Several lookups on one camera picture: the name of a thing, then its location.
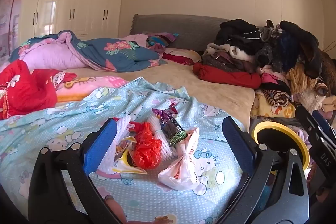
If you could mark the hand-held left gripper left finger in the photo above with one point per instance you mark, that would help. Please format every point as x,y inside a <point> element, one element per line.
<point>101,145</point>

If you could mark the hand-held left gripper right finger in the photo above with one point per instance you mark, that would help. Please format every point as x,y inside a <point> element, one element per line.
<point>237,145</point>

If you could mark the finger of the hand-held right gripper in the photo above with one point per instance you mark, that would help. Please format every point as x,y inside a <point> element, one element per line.
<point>311,134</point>
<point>326,125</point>

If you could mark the white foam fruit net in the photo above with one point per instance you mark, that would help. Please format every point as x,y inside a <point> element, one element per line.
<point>157,140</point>
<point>123,125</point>

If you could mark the yellow white snack wrapper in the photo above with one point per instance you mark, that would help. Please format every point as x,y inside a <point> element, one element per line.
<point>123,166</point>

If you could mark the yellow rimmed black trash bin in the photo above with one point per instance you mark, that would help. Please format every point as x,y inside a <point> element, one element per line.
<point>278,125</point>

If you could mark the white plastic bag red print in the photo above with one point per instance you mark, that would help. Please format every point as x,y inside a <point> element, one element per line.
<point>183,169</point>

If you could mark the dark snack packet green peas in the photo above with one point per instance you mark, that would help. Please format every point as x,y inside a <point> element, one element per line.
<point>172,129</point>

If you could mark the purple snack wrapper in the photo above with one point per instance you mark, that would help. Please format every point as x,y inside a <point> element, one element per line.
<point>164,113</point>

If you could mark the person's left hand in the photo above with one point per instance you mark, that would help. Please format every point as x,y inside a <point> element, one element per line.
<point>116,209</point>

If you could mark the lavender sweater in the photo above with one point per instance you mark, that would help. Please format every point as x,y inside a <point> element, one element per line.
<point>302,134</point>

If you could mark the cream fluffy garment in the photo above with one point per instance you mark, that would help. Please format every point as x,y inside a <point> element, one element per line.
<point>309,100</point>

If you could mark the yellow cartoon blanket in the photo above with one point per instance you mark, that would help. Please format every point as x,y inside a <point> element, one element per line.
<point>267,109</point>

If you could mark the brown striped knit garment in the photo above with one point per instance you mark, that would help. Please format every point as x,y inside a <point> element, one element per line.
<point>275,98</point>

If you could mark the light blue cat print blanket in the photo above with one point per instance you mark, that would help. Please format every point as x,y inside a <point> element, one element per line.
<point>52,129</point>

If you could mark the tan fluffy garment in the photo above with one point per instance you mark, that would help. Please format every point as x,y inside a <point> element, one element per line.
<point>302,79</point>

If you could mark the beige bed sheet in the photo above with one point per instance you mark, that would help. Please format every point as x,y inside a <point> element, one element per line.
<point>210,98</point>

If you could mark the pink cartoon blanket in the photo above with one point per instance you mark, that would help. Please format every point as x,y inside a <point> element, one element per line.
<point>86,85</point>

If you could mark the red garment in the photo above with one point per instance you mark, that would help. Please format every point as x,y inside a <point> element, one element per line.
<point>228,77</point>

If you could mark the pink garment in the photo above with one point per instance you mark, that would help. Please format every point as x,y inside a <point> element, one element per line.
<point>270,77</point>

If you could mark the dark dotted garment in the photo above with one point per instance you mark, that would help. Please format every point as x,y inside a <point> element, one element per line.
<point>225,62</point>

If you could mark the dark blue fluffy garment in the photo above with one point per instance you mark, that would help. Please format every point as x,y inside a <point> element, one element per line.
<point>287,48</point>

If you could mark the black fleece garment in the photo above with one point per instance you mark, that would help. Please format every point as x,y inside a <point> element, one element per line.
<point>304,40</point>

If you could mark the white fleece garment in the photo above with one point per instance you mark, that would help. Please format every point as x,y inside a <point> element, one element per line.
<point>241,53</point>

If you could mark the blue floral quilt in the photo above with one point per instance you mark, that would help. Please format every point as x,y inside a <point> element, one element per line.
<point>120,53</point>

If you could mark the red cloth white print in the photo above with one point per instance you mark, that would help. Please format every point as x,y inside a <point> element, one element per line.
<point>23,90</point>

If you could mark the cream and red pillow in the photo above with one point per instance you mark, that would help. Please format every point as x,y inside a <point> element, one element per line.
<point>181,56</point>

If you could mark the grey fluffy garment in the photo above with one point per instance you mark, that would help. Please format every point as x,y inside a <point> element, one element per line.
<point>269,29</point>

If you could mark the black jacket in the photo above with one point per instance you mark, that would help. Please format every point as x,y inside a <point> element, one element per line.
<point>236,32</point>

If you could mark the striped colourful pillow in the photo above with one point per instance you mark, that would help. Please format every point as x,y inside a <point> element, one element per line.
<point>160,40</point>

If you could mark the grey headboard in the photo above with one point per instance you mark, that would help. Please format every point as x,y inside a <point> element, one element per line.
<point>189,29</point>

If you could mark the pink cartoon cabinet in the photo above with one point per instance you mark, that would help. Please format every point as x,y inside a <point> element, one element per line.
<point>10,24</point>

